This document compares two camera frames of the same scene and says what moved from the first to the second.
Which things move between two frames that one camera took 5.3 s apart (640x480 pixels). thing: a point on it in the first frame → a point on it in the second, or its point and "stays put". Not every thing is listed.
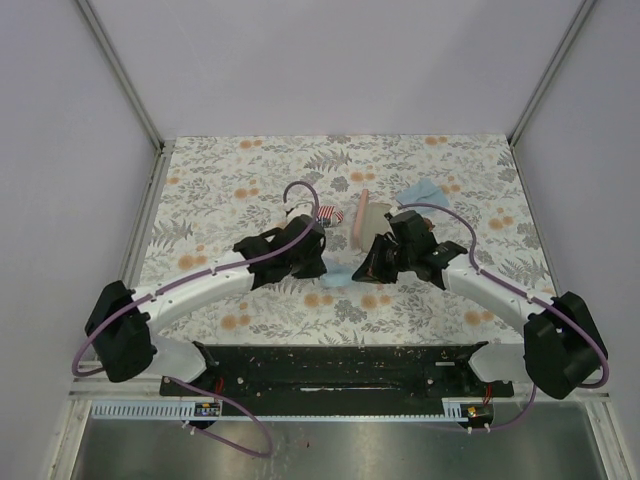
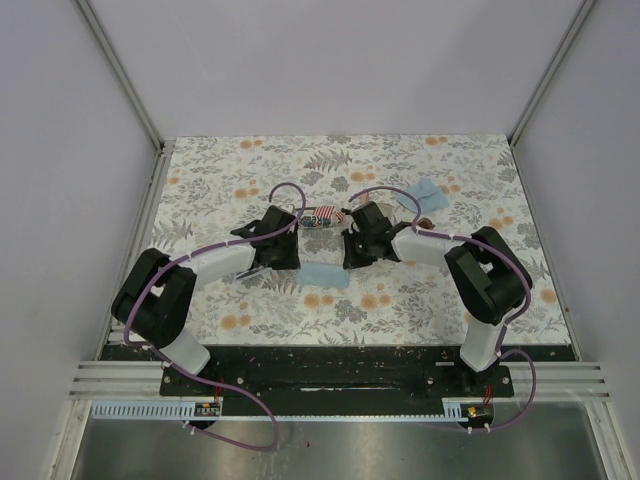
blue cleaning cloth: x=424 y=191 stays put
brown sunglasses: x=428 y=223 stays put
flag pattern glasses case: x=328 y=217 stays put
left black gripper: x=316 y=269 → x=292 y=261
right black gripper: x=372 y=270 → x=351 y=260
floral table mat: x=216 y=192 stays put
